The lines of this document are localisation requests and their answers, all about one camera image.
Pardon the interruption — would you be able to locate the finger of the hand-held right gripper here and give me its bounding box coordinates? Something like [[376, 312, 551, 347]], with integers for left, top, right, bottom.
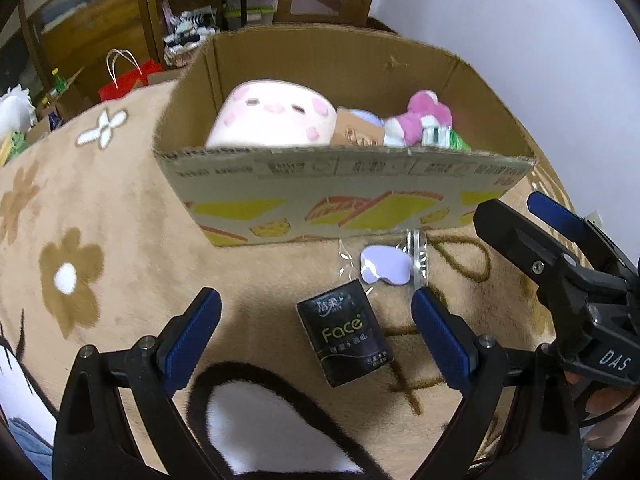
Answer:
[[527, 191, 640, 282], [472, 200, 587, 307]]

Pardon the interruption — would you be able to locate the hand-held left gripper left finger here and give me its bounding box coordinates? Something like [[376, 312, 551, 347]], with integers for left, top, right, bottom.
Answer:
[[52, 287, 223, 480]]

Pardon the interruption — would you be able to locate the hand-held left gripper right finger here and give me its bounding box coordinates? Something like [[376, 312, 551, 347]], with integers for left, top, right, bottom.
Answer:
[[411, 287, 583, 480]]

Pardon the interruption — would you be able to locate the black tissue pack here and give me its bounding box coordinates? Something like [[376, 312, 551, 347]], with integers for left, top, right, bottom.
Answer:
[[296, 280, 396, 389]]

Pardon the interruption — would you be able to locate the green tissue pack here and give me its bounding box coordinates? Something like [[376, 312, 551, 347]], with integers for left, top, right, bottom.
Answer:
[[422, 127, 472, 152]]

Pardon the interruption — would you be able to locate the pink bear plush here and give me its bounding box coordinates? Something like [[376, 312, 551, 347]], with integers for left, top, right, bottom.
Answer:
[[382, 90, 454, 147]]

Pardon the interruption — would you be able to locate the printed cardboard box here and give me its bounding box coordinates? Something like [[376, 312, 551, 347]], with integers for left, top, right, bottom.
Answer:
[[152, 25, 539, 249]]

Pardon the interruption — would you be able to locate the cream round plush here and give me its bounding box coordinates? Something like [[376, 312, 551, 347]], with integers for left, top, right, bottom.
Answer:
[[206, 79, 337, 149]]

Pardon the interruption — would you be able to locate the person's right hand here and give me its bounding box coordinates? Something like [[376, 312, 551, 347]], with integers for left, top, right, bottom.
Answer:
[[566, 369, 639, 430]]

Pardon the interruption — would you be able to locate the purple eye mask in bag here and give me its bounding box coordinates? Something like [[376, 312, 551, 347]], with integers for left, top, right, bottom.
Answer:
[[339, 229, 431, 294]]

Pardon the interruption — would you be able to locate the beige flower printed blanket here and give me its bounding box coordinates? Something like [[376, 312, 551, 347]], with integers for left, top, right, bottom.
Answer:
[[0, 80, 601, 480]]

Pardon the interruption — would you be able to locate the brown paper packet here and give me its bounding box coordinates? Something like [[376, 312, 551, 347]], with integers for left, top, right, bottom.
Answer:
[[330, 106, 387, 148]]

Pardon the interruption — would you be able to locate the red paper bag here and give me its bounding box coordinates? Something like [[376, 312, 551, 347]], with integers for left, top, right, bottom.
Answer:
[[98, 49, 164, 104]]

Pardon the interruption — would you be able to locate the cardboard box with bottles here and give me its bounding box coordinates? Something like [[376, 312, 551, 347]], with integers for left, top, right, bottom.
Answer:
[[27, 67, 87, 136]]

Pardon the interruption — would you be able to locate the woven basket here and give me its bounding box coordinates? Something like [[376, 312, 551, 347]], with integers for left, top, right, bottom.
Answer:
[[163, 35, 212, 67]]

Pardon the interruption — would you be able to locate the white haired plush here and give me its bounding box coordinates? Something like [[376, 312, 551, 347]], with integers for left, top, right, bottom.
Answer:
[[0, 85, 37, 137]]

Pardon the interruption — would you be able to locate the striped plush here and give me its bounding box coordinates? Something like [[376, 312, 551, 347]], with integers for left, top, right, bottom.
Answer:
[[167, 9, 219, 37]]

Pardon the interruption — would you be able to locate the clear plastic storage bin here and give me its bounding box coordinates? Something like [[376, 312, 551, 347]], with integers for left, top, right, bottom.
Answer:
[[222, 2, 279, 31]]

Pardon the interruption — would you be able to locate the wooden sliding door wardrobe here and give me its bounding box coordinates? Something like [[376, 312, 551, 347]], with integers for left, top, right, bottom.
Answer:
[[0, 0, 157, 108]]

